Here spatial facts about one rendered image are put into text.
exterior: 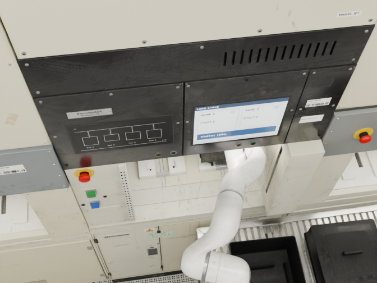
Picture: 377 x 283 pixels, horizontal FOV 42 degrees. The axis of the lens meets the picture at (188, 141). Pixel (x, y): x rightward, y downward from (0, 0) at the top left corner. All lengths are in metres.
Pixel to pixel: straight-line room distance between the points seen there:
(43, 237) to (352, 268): 1.30
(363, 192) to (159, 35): 1.43
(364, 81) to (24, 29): 0.96
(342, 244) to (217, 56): 1.20
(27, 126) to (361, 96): 1.00
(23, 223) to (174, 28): 1.33
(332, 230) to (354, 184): 0.25
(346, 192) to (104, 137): 1.21
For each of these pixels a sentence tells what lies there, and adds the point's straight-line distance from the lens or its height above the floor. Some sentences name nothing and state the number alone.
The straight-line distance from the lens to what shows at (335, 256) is 2.19.
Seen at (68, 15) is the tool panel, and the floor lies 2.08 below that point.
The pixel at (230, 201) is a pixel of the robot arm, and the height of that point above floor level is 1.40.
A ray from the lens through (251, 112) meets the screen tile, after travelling 1.51.
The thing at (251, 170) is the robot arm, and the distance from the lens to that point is 1.76.
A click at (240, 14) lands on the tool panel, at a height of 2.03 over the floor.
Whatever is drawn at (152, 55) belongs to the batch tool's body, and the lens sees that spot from 1.23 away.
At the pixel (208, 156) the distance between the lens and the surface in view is 2.12.
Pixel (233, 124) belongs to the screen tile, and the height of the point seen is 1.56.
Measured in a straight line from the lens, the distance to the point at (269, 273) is 2.20.
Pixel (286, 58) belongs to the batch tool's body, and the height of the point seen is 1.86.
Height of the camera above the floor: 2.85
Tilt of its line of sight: 59 degrees down
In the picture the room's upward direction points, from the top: 2 degrees clockwise
